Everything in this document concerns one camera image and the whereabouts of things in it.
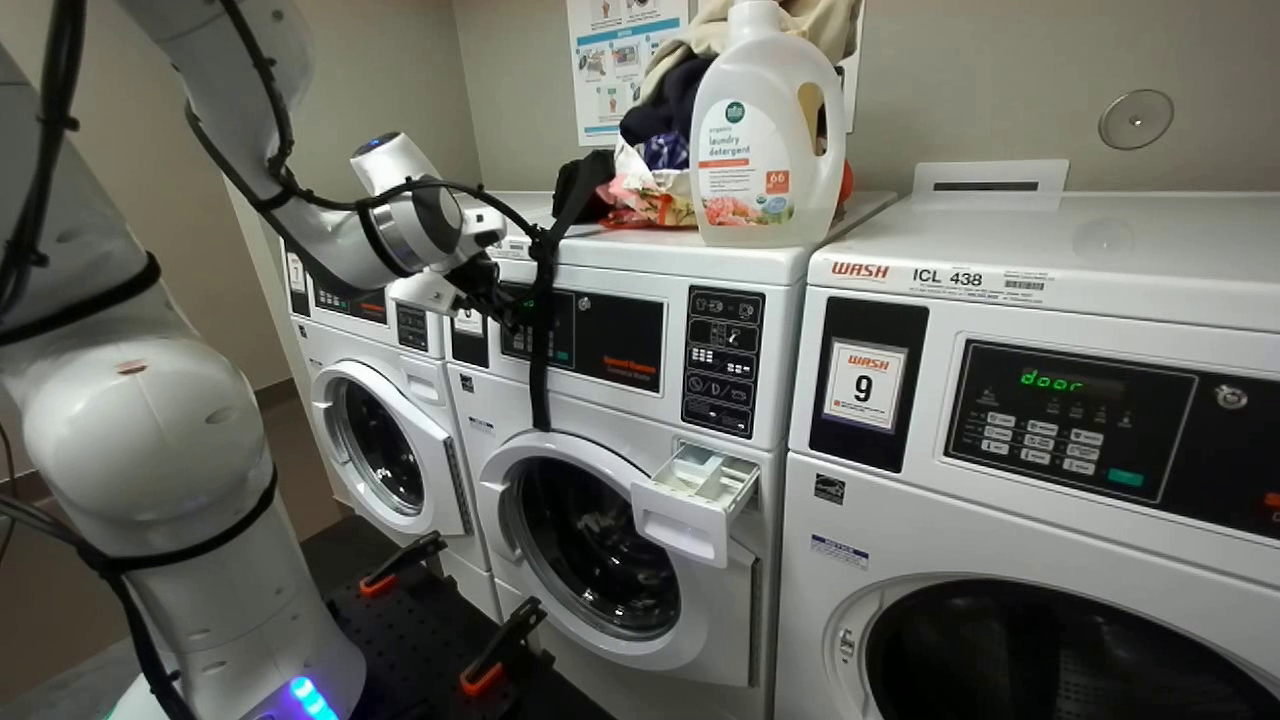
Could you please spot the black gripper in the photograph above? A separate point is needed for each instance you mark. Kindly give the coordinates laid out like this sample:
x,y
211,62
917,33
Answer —
x,y
491,287

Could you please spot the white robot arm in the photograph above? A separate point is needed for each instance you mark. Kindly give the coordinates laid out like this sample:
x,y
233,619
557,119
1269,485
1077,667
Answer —
x,y
149,438

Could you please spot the left white washing machine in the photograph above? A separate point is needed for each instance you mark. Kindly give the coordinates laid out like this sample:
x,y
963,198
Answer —
x,y
386,422

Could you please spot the white washing machine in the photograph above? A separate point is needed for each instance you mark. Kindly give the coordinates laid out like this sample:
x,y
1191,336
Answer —
x,y
655,341
1077,508
386,422

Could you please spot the middle white washing machine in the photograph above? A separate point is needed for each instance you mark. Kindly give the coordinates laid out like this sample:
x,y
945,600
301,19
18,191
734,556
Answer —
x,y
655,341

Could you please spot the right white washing machine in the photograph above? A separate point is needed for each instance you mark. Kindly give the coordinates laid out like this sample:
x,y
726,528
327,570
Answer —
x,y
1077,508

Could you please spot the orange black clamp far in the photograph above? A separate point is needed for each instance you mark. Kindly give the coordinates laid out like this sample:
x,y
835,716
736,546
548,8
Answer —
x,y
389,572

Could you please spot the orange black clamp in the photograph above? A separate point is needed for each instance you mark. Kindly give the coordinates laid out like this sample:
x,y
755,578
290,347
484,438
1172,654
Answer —
x,y
491,667
389,572

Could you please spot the white detergent drawer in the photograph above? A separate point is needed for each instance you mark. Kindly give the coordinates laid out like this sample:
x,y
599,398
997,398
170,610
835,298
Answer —
x,y
693,503

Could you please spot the white laundry detergent bottle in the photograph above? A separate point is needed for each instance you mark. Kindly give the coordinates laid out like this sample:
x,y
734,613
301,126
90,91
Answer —
x,y
766,148

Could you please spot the orange black clamp near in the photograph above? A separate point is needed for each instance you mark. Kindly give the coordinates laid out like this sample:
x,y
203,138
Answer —
x,y
491,667

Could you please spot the white number nine label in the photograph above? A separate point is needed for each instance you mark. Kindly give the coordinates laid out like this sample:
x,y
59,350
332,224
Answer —
x,y
864,386

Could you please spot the wall instruction poster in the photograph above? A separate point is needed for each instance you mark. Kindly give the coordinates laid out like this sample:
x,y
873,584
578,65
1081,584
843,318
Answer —
x,y
609,44

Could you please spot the round wall plate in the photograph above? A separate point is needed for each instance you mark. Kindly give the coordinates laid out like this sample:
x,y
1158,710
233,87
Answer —
x,y
1138,122

